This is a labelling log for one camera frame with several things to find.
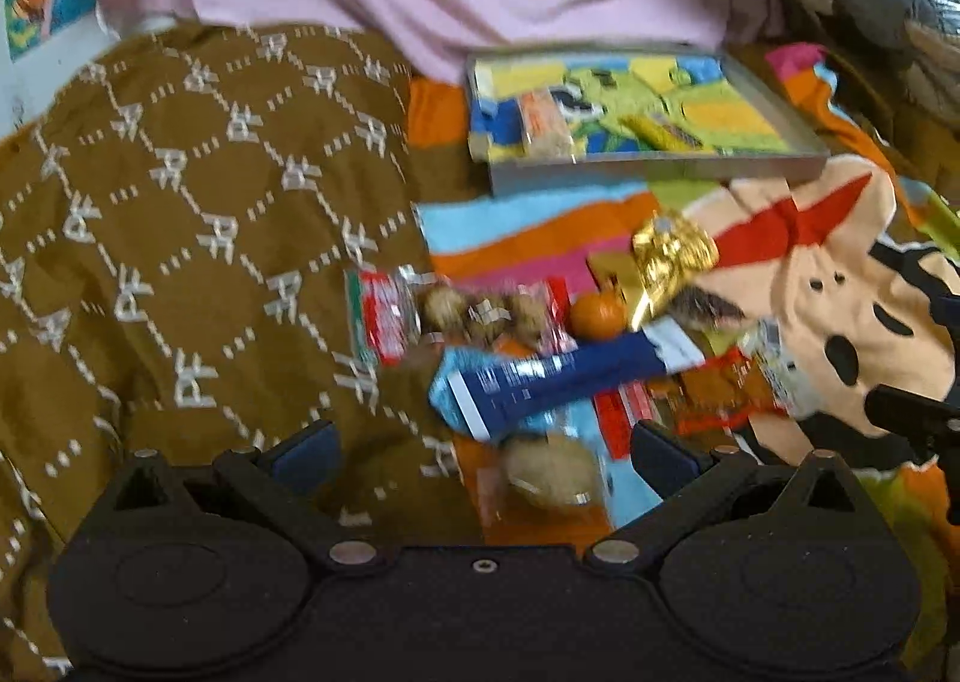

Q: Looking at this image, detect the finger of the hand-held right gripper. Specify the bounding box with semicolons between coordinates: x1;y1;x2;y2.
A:
865;384;960;459
894;243;960;353

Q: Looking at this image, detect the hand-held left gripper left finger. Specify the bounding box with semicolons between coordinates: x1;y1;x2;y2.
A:
96;419;380;570

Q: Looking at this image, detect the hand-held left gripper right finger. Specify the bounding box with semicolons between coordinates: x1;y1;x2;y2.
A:
585;419;875;570

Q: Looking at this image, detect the orange snack packet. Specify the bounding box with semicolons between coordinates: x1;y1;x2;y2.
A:
651;322;797;437

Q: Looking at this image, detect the dark blue snack packet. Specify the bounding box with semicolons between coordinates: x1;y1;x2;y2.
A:
429;322;710;440

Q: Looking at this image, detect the grey tray box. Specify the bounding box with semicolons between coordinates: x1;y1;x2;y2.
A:
465;44;830;197

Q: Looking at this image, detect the yellow snack packet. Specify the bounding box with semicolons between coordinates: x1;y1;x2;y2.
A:
622;113;715;155

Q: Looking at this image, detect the orange white cracker packet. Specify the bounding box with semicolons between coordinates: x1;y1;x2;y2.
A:
520;89;580;162

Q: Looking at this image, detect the light blue red-label packet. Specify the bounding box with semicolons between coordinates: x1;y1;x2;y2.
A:
525;382;668;529

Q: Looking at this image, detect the clear round cookie packet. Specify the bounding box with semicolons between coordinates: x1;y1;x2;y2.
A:
478;428;610;549

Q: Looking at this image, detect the colourful printed blanket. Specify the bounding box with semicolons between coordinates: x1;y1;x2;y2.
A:
409;40;960;653

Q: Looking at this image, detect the dark hatched snack packet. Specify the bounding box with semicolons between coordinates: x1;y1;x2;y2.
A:
667;288;748;335

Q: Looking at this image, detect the orange tangerine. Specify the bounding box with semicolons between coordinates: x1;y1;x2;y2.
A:
571;292;628;340

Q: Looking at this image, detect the red green walnut cookie packet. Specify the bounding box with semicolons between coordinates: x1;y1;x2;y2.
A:
345;268;580;368

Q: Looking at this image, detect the gold foil snack packet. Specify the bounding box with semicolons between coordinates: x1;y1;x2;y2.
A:
589;209;722;334

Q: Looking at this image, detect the brown patterned blanket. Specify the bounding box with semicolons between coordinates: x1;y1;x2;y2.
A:
0;22;482;682

